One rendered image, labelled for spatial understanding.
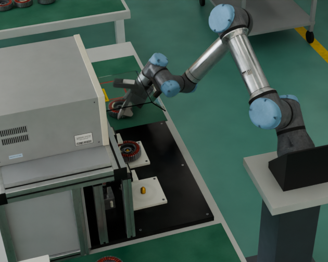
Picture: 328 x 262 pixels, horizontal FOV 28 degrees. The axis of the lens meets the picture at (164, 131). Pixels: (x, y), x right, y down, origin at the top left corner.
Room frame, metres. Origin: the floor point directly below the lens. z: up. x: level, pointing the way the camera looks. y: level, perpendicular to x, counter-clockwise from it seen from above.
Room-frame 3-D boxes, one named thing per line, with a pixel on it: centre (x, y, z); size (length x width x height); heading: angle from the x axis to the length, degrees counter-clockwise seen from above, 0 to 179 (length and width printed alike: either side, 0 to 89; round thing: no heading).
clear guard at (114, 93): (2.17, 0.18, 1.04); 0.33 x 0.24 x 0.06; 106
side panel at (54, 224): (1.57, 0.42, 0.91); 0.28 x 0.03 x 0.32; 106
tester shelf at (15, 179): (1.90, 0.43, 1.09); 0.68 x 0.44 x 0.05; 16
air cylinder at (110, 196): (1.83, 0.23, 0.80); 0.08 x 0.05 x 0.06; 16
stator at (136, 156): (2.10, 0.15, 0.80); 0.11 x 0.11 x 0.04
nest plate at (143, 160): (2.10, 0.15, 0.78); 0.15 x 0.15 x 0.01; 16
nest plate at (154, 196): (1.87, 0.09, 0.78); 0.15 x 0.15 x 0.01; 16
